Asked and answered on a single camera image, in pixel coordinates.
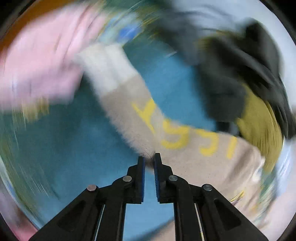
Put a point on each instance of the beige fuzzy graphic sweater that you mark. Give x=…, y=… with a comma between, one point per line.
x=229, y=163

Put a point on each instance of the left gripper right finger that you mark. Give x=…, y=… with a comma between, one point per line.
x=201, y=213

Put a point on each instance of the pink folded garment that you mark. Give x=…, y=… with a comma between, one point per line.
x=39, y=63

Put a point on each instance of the teal floral blanket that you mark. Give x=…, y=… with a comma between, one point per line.
x=52, y=159

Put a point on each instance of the light blue floral pillow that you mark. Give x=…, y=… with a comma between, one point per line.
x=240, y=15

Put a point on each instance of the dark grey garment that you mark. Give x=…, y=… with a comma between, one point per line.
x=227, y=56

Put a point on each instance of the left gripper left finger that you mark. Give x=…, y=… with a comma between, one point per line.
x=97, y=213

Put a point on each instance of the wooden bed frame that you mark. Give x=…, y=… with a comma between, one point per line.
x=24, y=13

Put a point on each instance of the mustard yellow knit sweater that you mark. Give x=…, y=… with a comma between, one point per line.
x=258, y=126

